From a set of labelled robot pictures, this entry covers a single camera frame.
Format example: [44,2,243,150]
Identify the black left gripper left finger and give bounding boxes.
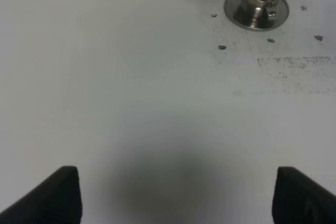
[1,166,82,224]

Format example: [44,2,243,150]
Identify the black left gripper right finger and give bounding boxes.
[271,166,335,224]

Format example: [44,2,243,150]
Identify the near stainless steel saucer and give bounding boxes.
[224,0,290,31]

